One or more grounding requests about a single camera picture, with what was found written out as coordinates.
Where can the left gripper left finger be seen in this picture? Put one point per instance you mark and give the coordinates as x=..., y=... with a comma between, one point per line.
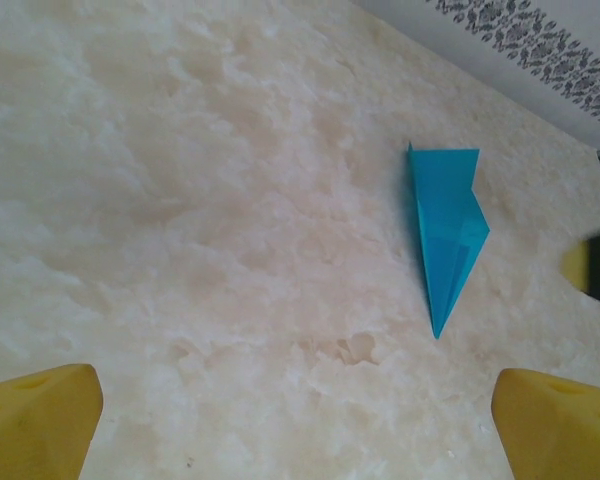
x=35, y=430

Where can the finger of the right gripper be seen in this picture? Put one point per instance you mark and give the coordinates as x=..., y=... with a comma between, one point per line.
x=597, y=267

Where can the blue paper sheet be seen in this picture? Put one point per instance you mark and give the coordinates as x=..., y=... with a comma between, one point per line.
x=445, y=225

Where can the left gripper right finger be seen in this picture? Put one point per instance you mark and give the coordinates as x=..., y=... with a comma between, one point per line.
x=565, y=430

